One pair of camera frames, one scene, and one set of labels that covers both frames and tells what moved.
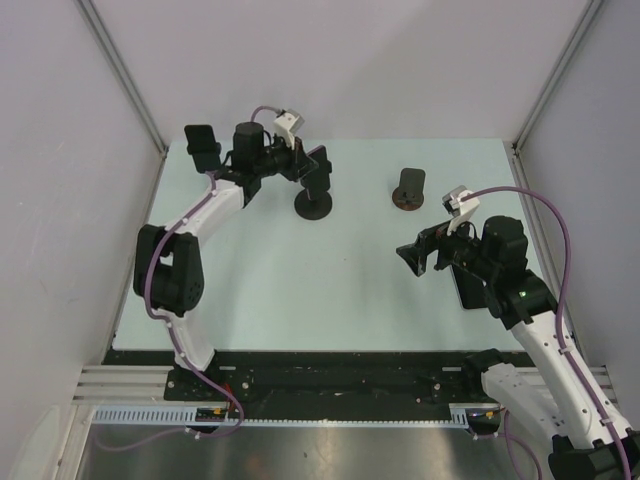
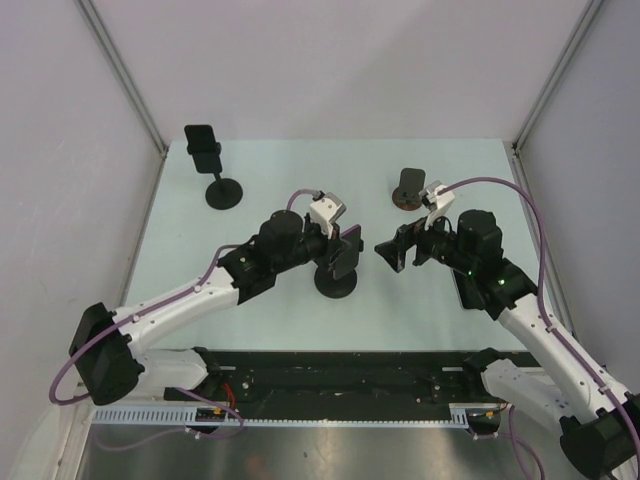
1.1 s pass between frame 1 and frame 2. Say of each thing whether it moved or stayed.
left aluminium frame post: stayed
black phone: stayed
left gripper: moved
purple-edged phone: moved
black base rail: stayed
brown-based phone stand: stayed
